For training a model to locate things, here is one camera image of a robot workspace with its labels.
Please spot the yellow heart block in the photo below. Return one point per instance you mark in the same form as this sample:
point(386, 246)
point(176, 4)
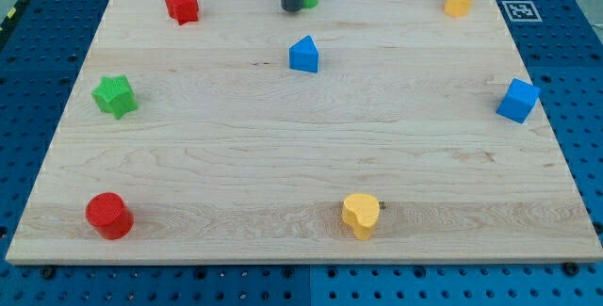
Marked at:
point(361, 212)

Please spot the black bolt front right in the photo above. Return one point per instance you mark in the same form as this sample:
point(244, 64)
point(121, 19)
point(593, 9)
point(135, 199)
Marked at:
point(571, 269)

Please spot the blue cube block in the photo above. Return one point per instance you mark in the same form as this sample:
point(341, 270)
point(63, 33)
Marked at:
point(519, 100)

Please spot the white fiducial marker tag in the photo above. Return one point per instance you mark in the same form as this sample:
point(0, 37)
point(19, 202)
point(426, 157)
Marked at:
point(521, 11)

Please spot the yellow hexagon block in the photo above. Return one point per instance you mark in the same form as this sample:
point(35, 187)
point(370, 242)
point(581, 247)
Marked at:
point(457, 8)

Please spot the black bolt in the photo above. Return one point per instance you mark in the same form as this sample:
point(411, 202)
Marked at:
point(571, 269)
point(47, 272)

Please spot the black bolt front left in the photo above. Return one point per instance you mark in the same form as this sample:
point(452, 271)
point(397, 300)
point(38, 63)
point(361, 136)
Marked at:
point(47, 272)

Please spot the red cylinder block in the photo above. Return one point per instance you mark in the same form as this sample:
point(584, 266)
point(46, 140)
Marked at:
point(109, 215)

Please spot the red star block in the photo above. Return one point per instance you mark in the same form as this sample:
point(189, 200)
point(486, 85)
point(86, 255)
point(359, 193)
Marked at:
point(183, 11)

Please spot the light wooden board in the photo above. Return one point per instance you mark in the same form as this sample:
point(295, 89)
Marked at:
point(234, 158)

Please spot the green star block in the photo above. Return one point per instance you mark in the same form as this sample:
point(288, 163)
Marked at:
point(115, 96)

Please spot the blue triangle block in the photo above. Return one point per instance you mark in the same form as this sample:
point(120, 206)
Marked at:
point(304, 55)

